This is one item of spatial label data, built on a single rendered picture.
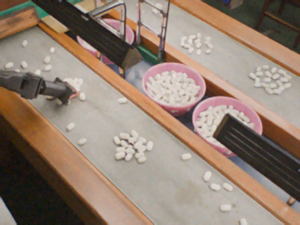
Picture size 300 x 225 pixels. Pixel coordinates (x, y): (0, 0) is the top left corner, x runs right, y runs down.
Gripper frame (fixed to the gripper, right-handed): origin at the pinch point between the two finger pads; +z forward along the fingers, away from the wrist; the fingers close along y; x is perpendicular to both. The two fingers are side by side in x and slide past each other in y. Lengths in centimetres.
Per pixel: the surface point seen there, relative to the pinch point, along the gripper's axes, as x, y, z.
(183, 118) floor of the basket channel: -12.7, -33.4, 27.1
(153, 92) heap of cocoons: -14.9, -17.4, 22.1
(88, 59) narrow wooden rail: -11.3, 13.2, 11.8
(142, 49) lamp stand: -25.9, 6.8, 36.0
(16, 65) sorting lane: 6.7, 31.9, -4.9
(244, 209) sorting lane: -5, -76, 8
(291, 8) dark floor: -119, 24, 250
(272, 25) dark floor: -93, 21, 220
